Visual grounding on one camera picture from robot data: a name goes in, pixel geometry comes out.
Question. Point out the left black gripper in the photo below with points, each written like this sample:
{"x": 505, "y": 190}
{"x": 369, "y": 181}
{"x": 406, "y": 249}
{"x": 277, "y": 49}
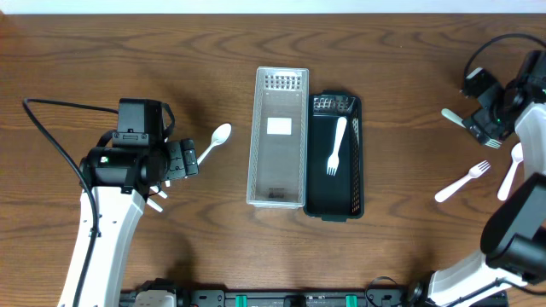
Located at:
{"x": 188, "y": 158}

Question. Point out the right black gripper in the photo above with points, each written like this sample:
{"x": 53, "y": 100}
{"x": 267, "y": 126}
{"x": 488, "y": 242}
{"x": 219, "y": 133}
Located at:
{"x": 476, "y": 128}

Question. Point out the pale green plastic fork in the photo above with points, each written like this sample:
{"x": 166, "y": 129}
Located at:
{"x": 447, "y": 113}

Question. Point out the white plastic fork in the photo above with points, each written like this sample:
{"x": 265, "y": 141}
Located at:
{"x": 333, "y": 159}
{"x": 473, "y": 173}

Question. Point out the black plastic basket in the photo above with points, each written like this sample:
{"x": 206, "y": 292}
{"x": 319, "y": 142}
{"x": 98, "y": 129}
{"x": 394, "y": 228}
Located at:
{"x": 338, "y": 198}

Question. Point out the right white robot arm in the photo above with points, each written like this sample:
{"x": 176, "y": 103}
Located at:
{"x": 512, "y": 244}

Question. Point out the white plastic spoon right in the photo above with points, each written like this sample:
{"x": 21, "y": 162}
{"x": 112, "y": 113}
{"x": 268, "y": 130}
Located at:
{"x": 517, "y": 157}

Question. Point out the white plastic spoon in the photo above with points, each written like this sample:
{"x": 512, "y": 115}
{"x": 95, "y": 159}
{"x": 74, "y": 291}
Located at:
{"x": 517, "y": 157}
{"x": 214, "y": 140}

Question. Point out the white plastic spoon left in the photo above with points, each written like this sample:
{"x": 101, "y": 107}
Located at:
{"x": 214, "y": 140}

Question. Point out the clear plastic basket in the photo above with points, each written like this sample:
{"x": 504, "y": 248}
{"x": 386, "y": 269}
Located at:
{"x": 278, "y": 149}

